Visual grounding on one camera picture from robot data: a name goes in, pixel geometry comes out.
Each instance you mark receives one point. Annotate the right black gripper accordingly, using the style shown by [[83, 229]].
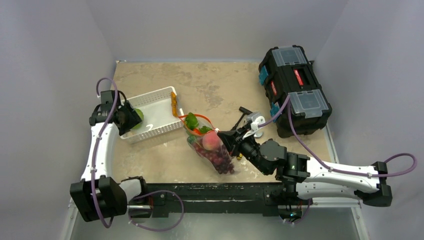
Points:
[[236, 139]]

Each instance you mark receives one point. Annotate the red grape bunch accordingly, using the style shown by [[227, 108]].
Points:
[[219, 158]]

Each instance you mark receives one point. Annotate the pink peach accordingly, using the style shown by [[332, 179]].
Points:
[[211, 141]]

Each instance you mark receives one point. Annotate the clear zip bag orange zipper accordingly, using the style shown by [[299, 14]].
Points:
[[191, 138]]

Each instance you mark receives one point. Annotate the black toolbox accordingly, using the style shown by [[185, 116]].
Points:
[[295, 95]]

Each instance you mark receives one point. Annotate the green cabbage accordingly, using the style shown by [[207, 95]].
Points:
[[141, 118]]

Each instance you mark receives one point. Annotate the orange carrot with leaves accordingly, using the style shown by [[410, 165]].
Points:
[[196, 124]]

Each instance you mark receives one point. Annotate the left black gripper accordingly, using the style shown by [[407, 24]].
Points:
[[133, 119]]

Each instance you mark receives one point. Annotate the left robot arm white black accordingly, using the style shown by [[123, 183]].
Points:
[[97, 196]]

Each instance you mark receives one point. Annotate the black rubber mallet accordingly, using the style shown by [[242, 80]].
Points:
[[244, 112]]

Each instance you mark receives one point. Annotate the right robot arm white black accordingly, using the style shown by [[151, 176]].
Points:
[[305, 178]]

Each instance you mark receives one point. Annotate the white perforated plastic basket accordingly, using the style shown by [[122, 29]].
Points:
[[158, 118]]

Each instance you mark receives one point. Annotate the aluminium frame rail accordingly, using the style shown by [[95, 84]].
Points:
[[353, 204]]

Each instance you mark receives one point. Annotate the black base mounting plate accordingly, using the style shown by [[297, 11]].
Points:
[[270, 199]]

